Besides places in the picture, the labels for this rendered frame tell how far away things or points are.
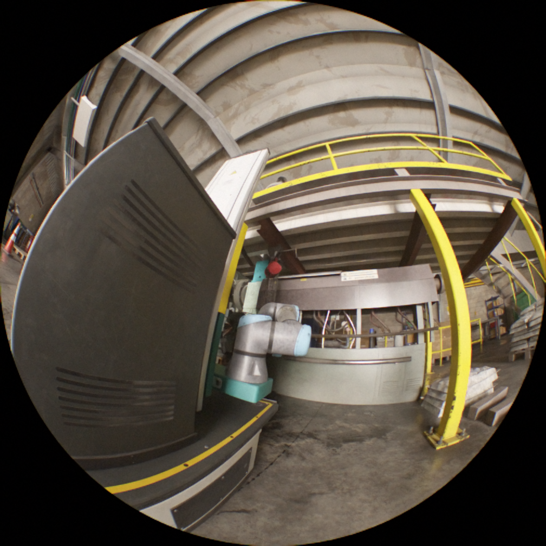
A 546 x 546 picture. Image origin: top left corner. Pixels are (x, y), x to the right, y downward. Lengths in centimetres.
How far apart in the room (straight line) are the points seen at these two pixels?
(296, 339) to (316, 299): 143
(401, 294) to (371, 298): 36
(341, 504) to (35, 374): 77
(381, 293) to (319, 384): 117
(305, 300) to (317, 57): 541
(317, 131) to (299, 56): 234
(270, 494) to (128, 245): 79
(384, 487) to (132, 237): 99
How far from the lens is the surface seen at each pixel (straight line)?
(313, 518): 70
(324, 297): 192
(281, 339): 53
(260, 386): 52
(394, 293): 194
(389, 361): 170
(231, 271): 142
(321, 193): 156
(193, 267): 30
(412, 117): 573
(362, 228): 215
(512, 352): 323
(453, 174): 221
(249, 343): 53
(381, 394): 184
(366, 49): 555
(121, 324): 23
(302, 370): 184
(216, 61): 542
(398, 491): 85
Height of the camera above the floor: 60
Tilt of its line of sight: 25 degrees up
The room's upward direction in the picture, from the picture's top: 9 degrees clockwise
